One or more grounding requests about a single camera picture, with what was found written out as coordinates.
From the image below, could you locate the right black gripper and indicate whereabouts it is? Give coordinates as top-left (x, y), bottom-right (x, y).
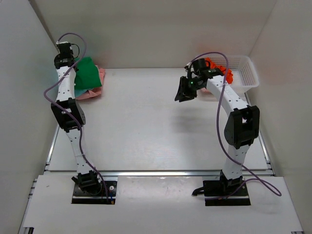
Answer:
top-left (175, 77), bottom-right (204, 103)

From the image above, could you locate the green t shirt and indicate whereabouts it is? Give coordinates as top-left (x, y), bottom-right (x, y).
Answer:
top-left (75, 57), bottom-right (102, 90)

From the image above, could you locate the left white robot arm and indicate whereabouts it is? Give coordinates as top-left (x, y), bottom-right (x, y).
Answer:
top-left (51, 53), bottom-right (102, 196)

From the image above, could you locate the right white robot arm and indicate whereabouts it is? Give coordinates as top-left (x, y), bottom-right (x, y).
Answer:
top-left (175, 71), bottom-right (260, 195)

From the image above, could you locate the orange t shirt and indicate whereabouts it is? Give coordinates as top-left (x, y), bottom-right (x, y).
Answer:
top-left (204, 57), bottom-right (234, 84)

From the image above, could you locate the white plastic basket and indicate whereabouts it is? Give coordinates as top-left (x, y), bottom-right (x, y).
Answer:
top-left (199, 55), bottom-right (260, 98)

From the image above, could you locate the folded pink t shirt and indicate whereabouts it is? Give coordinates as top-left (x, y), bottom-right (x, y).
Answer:
top-left (76, 66), bottom-right (105, 100)

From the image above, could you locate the folded cyan t shirt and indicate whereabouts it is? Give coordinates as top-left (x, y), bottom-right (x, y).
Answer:
top-left (74, 89), bottom-right (88, 98)

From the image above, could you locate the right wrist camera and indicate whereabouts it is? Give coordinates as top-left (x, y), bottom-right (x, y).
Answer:
top-left (184, 58), bottom-right (211, 76)

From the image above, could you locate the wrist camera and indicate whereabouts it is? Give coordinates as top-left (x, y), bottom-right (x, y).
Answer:
top-left (184, 58), bottom-right (211, 76)
top-left (56, 41), bottom-right (80, 59)

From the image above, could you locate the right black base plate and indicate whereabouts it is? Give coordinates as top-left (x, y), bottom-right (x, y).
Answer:
top-left (192, 175), bottom-right (251, 206)

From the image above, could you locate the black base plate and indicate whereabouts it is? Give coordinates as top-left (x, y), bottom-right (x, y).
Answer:
top-left (192, 175), bottom-right (251, 206)
top-left (71, 180), bottom-right (117, 205)

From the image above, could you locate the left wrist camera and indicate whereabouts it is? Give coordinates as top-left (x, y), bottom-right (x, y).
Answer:
top-left (56, 41), bottom-right (80, 59)

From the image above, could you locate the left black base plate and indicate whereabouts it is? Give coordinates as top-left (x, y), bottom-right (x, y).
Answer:
top-left (71, 180), bottom-right (117, 205)

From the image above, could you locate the aluminium rail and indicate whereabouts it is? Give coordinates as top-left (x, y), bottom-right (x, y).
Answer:
top-left (43, 169), bottom-right (273, 177)

